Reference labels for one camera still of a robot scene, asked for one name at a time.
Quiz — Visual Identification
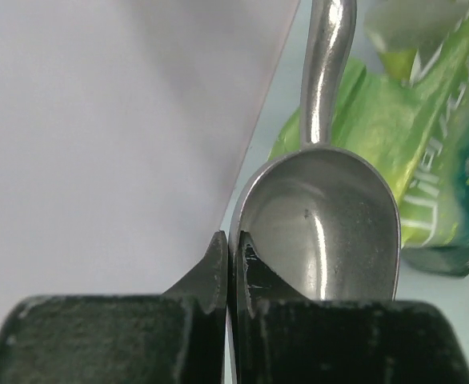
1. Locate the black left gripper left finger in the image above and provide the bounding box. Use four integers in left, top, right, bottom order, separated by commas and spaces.
0, 231, 228, 383

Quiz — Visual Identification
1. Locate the metal scoop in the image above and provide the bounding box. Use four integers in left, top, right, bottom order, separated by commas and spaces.
229, 1, 401, 383

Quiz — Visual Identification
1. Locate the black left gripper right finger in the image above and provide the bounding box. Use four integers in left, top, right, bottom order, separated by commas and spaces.
236, 233, 469, 383

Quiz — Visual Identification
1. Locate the green litter bag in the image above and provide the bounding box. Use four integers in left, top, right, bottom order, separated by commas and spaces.
267, 0, 469, 279

